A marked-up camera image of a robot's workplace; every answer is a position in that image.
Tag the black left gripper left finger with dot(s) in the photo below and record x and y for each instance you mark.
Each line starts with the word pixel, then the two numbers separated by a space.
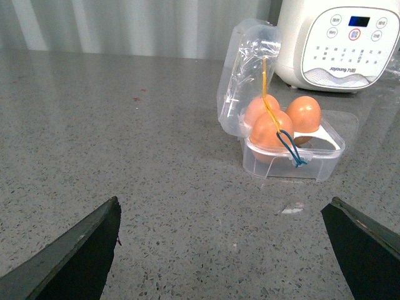
pixel 75 265

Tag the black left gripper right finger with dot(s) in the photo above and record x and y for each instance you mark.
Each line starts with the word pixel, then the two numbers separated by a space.
pixel 367 251

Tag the clear plastic egg box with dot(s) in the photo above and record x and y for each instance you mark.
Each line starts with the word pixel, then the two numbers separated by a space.
pixel 241 82

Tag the brown egg front left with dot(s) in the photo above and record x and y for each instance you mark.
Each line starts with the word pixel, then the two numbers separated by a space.
pixel 263 134

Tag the brown egg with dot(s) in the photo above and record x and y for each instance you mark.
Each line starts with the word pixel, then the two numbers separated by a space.
pixel 305 114
pixel 257 107
pixel 263 134

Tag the brown egg back right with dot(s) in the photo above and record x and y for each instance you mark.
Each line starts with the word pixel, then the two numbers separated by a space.
pixel 305 114

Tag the brown egg back left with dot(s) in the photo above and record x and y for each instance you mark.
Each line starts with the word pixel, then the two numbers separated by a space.
pixel 257 107

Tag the blue rubber band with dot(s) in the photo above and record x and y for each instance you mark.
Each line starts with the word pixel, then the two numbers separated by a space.
pixel 291 147

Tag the yellow rubber band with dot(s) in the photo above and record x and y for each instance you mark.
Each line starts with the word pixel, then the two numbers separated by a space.
pixel 265 93

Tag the white Joyoung rice cooker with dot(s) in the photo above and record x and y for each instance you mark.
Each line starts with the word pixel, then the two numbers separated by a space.
pixel 337 46

